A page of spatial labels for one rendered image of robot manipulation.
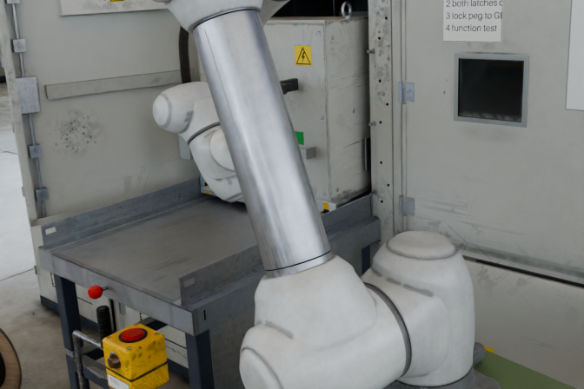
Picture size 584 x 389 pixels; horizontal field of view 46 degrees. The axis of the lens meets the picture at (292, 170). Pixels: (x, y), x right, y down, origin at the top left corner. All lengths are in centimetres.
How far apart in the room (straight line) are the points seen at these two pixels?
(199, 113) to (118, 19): 71
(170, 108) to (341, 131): 52
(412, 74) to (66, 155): 104
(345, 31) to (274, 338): 104
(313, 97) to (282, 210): 86
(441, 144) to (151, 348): 87
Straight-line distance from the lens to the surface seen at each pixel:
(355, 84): 185
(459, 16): 166
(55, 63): 211
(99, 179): 219
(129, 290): 162
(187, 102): 151
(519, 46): 161
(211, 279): 151
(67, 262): 182
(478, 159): 169
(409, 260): 104
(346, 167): 186
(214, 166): 147
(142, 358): 126
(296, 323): 94
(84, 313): 333
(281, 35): 184
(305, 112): 182
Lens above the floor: 149
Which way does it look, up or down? 15 degrees down
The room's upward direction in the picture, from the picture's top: 3 degrees counter-clockwise
